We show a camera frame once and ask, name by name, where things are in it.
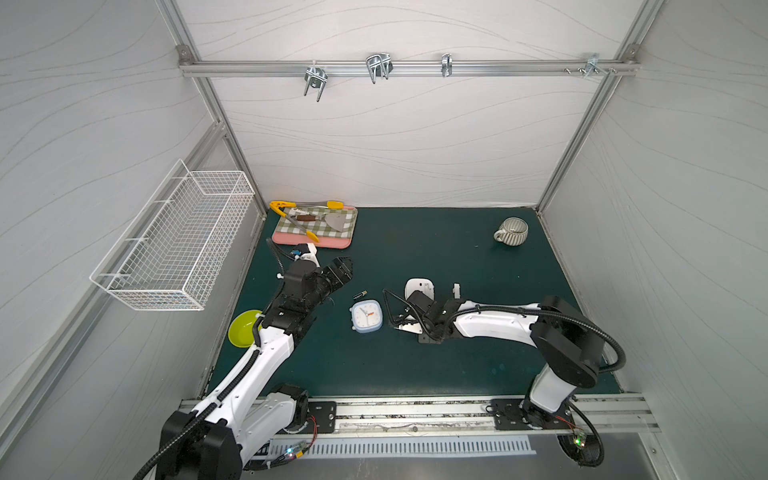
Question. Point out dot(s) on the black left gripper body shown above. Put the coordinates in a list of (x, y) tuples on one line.
[(327, 279)]

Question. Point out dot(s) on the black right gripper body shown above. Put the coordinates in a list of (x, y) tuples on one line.
[(422, 313)]

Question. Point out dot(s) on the white alarm clock back up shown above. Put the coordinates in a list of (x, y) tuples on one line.
[(423, 285)]

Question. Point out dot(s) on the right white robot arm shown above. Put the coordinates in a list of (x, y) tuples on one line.
[(570, 344)]

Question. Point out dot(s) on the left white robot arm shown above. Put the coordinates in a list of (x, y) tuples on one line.
[(221, 434)]

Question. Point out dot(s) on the blue white alarm clock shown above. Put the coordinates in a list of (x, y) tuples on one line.
[(366, 316)]

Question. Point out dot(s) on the checkered green cloth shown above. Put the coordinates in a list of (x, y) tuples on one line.
[(284, 227)]

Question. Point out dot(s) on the pink cutting board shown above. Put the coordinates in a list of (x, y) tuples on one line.
[(329, 243)]

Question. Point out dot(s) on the yellow tongs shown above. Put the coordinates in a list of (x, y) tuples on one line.
[(280, 207)]

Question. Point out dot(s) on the green plastic bowl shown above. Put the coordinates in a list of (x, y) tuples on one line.
[(240, 333)]

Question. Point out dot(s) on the striped white ceramic mug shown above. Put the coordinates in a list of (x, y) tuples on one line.
[(512, 232)]

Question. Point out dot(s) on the metal clamp hook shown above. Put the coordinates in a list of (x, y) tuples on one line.
[(315, 78)]

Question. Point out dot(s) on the metal u-bolt hook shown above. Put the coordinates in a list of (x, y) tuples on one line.
[(379, 66)]

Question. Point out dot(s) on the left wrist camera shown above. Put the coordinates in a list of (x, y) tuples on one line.
[(307, 253)]

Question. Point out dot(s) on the metal spatula wooden handle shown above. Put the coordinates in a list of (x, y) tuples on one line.
[(333, 221)]

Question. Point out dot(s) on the white wire basket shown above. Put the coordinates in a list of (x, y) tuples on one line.
[(170, 255)]

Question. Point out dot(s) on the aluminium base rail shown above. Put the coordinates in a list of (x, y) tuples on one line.
[(478, 415)]

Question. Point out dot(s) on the small metal ring hook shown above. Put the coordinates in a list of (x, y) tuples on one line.
[(446, 65)]

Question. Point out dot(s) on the aluminium top rail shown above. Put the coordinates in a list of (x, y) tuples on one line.
[(401, 68)]

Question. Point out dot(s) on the metal bracket right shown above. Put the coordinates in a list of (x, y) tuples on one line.
[(591, 67)]

